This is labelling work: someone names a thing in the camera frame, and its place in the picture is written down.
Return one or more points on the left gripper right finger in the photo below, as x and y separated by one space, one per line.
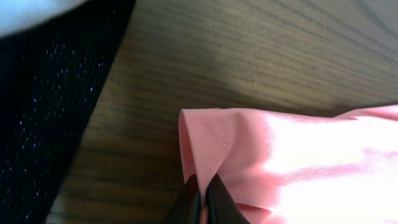
221 206

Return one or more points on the white t-shirt with pixel camera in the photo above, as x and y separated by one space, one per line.
19 15

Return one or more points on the black folded garment under white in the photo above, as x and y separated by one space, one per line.
51 79

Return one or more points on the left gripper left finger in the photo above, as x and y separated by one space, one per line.
187 207

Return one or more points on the pink t-shirt with brown print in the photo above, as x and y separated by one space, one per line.
290 168

